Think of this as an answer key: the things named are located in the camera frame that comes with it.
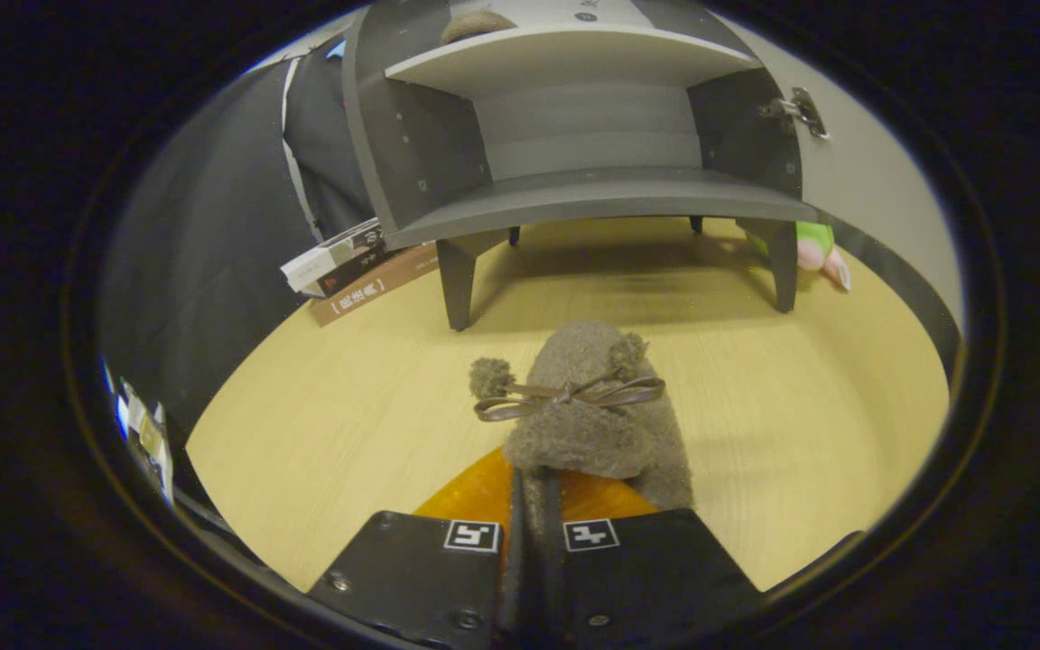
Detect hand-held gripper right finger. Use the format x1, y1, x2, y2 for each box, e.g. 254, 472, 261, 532
531, 468, 766, 650

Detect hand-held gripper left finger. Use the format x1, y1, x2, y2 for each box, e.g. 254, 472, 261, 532
308, 446, 532, 650

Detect brown fuzzy shoe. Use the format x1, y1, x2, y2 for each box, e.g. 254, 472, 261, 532
441, 11, 517, 45
469, 320, 695, 511

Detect grey shoe cabinet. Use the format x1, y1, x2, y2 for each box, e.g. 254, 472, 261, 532
342, 0, 823, 332

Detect brown book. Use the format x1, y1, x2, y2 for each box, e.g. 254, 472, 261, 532
308, 241, 441, 328

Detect pale clutter pile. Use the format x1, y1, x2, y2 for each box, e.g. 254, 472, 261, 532
118, 379, 177, 507

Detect black book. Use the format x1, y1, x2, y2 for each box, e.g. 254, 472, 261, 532
303, 242, 396, 300

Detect blue lit screen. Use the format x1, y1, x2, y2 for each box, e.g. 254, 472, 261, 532
102, 357, 129, 436

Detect green pink plush toy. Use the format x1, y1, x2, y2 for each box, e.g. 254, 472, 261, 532
745, 219, 852, 293

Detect black backdrop cloth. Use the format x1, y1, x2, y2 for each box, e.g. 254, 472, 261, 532
100, 36, 378, 452

